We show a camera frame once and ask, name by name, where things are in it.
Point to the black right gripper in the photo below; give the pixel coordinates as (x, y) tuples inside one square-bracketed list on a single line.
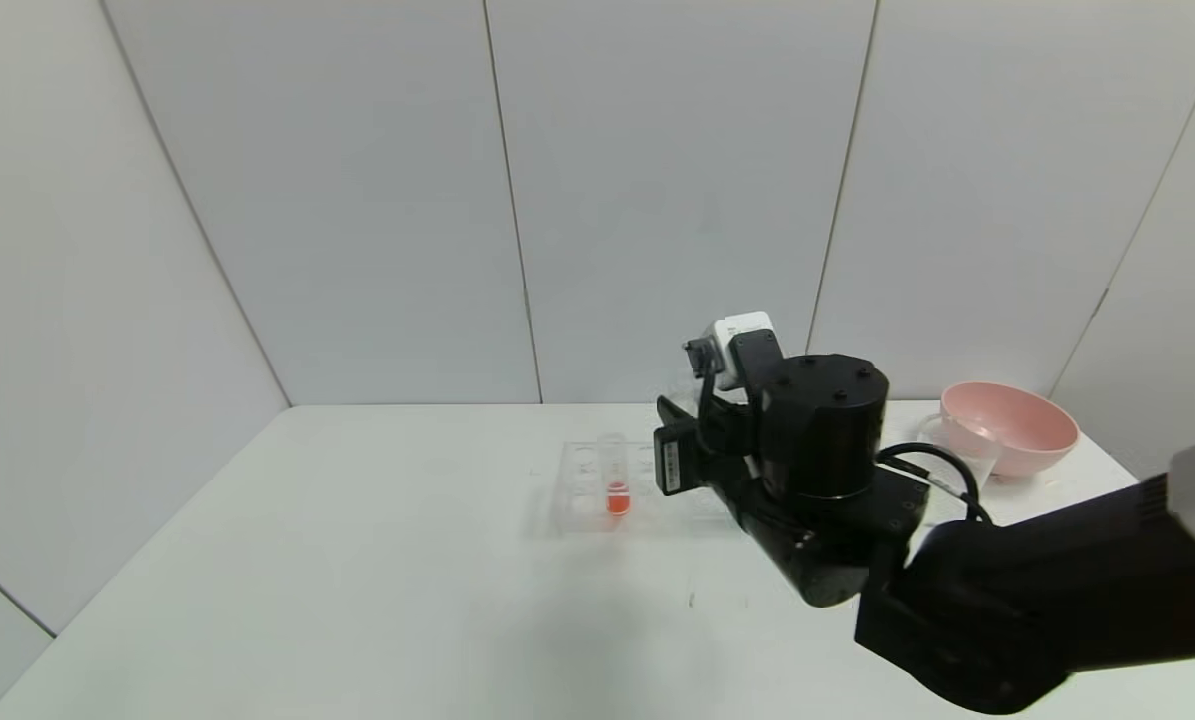
[(674, 461)]

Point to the pink bowl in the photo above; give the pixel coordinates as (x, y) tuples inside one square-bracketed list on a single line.
[(1027, 420)]

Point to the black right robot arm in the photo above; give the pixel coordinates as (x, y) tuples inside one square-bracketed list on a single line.
[(1007, 600)]

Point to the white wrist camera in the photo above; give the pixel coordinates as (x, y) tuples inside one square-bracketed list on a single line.
[(742, 335)]

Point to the clear plastic test tube rack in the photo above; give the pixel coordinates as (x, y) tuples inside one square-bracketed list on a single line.
[(582, 490)]

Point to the clear plastic beaker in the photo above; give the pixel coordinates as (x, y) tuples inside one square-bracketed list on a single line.
[(977, 450)]

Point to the test tube with red pigment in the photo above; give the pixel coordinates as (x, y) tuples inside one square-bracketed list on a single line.
[(615, 495)]

